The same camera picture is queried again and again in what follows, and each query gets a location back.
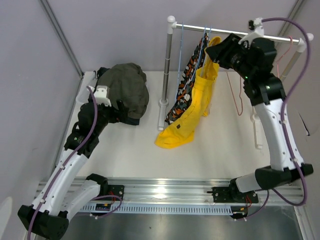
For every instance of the aluminium mounting rail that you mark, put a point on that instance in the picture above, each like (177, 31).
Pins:
(184, 191)

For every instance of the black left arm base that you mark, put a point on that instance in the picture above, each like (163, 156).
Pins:
(112, 192)

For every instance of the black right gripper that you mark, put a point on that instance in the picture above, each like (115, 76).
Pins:
(221, 52)

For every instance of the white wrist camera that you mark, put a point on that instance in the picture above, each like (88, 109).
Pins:
(256, 30)
(101, 94)

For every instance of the camouflage patterned shorts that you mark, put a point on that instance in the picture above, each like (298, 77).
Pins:
(186, 85)

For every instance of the white steel clothes rack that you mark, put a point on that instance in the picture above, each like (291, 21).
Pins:
(303, 45)

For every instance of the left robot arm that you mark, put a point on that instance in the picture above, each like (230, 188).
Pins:
(51, 211)

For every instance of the white perforated plastic basket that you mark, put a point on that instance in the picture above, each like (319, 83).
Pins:
(89, 80)

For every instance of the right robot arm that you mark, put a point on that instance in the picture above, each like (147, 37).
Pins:
(253, 61)

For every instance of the yellow shorts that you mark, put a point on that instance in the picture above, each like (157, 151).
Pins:
(182, 131)

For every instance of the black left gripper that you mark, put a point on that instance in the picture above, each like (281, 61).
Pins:
(122, 111)

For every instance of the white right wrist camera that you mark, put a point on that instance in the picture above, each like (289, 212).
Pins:
(256, 30)

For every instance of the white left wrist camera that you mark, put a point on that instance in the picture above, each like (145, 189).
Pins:
(101, 94)

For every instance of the olive green shorts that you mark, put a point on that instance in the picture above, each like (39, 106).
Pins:
(127, 82)

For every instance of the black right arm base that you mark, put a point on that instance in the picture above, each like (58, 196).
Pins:
(225, 195)

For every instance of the white slotted cable duct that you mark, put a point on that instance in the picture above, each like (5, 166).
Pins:
(167, 209)

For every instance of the dark navy shorts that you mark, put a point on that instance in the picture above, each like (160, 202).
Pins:
(129, 120)

